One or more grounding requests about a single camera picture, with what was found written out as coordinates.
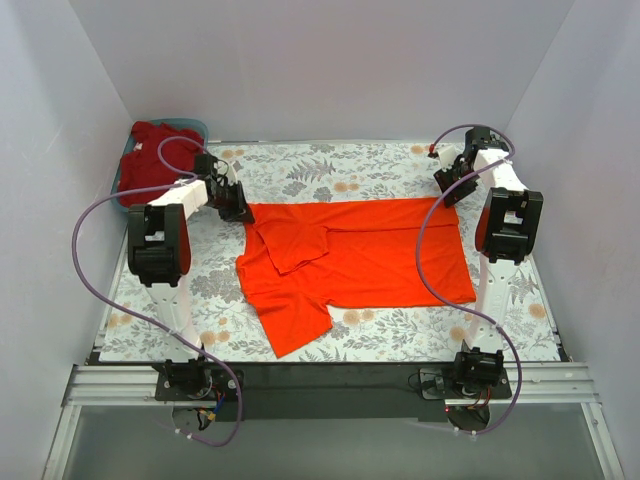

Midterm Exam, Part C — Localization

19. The orange t shirt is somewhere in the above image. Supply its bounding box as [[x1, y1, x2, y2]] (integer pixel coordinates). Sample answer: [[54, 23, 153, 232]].
[[236, 198, 476, 357]]

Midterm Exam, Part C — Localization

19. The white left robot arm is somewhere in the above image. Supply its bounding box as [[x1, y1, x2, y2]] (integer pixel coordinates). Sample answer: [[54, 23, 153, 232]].
[[127, 153, 254, 363]]

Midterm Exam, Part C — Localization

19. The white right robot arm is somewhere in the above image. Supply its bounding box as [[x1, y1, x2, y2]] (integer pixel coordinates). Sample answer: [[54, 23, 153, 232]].
[[429, 124, 544, 391]]

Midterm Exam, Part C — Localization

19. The red t shirt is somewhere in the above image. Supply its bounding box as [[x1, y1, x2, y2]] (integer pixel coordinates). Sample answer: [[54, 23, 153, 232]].
[[117, 120, 205, 209]]

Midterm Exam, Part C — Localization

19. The blue plastic basket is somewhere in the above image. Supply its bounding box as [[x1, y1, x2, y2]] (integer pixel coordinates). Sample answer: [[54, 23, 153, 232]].
[[109, 117, 210, 218]]

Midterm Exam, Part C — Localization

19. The black front table strip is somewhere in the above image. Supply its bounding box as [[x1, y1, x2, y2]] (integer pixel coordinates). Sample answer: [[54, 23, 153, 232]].
[[230, 362, 447, 423]]

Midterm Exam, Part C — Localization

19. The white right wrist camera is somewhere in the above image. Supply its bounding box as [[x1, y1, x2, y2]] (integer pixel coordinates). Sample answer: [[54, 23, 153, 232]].
[[428, 144, 458, 169]]

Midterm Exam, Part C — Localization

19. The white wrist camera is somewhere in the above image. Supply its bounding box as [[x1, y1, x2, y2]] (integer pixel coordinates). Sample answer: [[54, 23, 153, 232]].
[[222, 160, 238, 185], [428, 144, 458, 169]]

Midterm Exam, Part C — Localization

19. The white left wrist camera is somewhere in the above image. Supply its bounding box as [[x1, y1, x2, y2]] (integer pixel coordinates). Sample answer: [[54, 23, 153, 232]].
[[222, 160, 238, 185]]

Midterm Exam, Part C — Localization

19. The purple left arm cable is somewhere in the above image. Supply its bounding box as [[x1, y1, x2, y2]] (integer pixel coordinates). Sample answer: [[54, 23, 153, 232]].
[[71, 135, 246, 447]]

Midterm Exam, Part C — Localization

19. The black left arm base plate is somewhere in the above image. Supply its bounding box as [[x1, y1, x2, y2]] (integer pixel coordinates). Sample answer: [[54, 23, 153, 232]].
[[154, 368, 245, 402]]

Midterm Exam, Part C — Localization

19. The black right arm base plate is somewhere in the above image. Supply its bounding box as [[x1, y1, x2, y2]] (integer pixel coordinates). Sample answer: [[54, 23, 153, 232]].
[[409, 363, 512, 402]]

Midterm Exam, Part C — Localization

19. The aluminium front frame rail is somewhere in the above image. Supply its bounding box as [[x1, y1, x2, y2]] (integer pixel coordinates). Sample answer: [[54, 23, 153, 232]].
[[62, 362, 601, 407]]

